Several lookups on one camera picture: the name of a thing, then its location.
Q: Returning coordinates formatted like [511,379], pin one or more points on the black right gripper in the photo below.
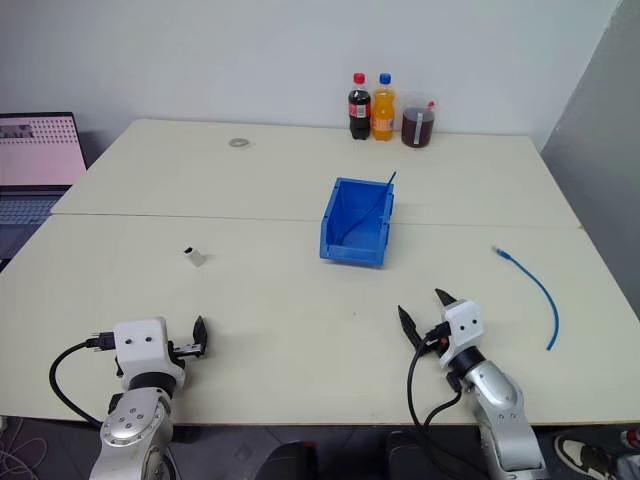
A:
[437,340]

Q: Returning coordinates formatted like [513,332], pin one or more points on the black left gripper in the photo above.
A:
[187,350]

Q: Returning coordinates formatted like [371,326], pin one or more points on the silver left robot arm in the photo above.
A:
[131,425]

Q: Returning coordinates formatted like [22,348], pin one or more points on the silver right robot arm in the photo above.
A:
[497,400]

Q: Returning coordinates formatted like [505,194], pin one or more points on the small white adapter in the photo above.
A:
[196,258]

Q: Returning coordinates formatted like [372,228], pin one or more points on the blue plastic storage bin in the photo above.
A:
[356,225]

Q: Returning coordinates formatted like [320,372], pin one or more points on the clear jar of dark liquid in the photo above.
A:
[418,125]

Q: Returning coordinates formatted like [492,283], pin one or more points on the orange soda bottle blue cap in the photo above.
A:
[383,112]

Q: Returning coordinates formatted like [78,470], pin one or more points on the black and white sneaker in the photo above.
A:
[582,452]

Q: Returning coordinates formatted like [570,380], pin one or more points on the cola bottle red cap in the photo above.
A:
[359,112]

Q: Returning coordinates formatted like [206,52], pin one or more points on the open laptop computer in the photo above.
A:
[35,165]

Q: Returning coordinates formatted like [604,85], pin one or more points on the red and white shoe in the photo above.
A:
[631,440]

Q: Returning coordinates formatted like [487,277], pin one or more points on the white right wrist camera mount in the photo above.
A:
[465,325]

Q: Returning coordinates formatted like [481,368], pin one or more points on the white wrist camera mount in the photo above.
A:
[142,350]
[465,325]

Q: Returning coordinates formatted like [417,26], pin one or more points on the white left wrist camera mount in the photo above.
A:
[142,350]

